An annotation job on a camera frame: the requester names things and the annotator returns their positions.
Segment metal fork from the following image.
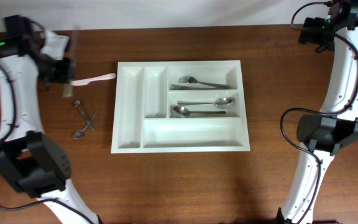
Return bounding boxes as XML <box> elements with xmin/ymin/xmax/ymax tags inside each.
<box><xmin>170</xmin><ymin>84</ymin><xmax>229</xmax><ymax>90</ymax></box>
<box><xmin>178</xmin><ymin>76</ymin><xmax>231</xmax><ymax>89</ymax></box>

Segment long metal tongs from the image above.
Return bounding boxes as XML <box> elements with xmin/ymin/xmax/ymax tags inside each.
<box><xmin>63</xmin><ymin>25</ymin><xmax>80</xmax><ymax>98</ymax></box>

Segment metal tablespoon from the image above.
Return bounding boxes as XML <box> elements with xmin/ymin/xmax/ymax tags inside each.
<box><xmin>171</xmin><ymin>106</ymin><xmax>226</xmax><ymax>118</ymax></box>
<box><xmin>177</xmin><ymin>97</ymin><xmax>235</xmax><ymax>109</ymax></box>

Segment white cutlery tray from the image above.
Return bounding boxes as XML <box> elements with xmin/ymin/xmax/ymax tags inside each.
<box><xmin>111</xmin><ymin>60</ymin><xmax>250</xmax><ymax>154</ymax></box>

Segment white plastic knife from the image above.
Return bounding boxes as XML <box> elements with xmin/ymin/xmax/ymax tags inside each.
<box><xmin>70</xmin><ymin>73</ymin><xmax>116</xmax><ymax>86</ymax></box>

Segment small metal spoon lower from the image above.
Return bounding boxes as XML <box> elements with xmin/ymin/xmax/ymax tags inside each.
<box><xmin>73</xmin><ymin>110</ymin><xmax>99</xmax><ymax>139</ymax></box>

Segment small metal spoon upper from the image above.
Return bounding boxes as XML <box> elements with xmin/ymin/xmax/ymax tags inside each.
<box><xmin>73</xmin><ymin>100</ymin><xmax>94</xmax><ymax>131</ymax></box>

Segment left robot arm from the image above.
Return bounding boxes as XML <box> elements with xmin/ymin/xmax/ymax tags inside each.
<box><xmin>0</xmin><ymin>15</ymin><xmax>101</xmax><ymax>223</ymax></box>

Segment small metal spoon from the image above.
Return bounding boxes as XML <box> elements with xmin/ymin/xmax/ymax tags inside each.
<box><xmin>73</xmin><ymin>100</ymin><xmax>94</xmax><ymax>131</ymax></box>
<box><xmin>73</xmin><ymin>110</ymin><xmax>99</xmax><ymax>139</ymax></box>

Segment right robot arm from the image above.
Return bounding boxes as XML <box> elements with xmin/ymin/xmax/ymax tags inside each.
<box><xmin>274</xmin><ymin>0</ymin><xmax>358</xmax><ymax>223</ymax></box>

